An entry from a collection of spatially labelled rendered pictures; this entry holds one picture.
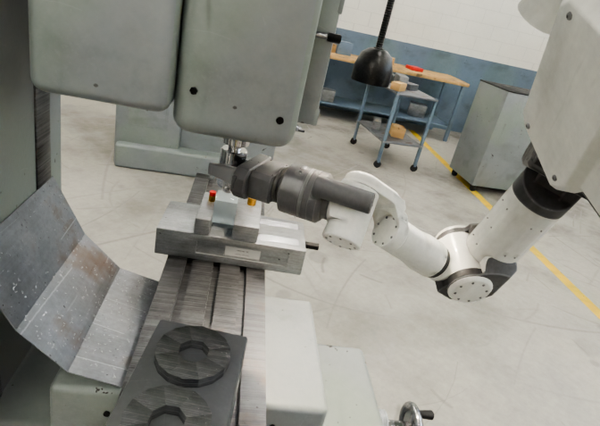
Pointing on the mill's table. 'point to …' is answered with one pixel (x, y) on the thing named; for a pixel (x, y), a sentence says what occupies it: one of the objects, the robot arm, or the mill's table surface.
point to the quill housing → (245, 54)
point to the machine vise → (186, 213)
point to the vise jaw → (246, 221)
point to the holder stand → (183, 379)
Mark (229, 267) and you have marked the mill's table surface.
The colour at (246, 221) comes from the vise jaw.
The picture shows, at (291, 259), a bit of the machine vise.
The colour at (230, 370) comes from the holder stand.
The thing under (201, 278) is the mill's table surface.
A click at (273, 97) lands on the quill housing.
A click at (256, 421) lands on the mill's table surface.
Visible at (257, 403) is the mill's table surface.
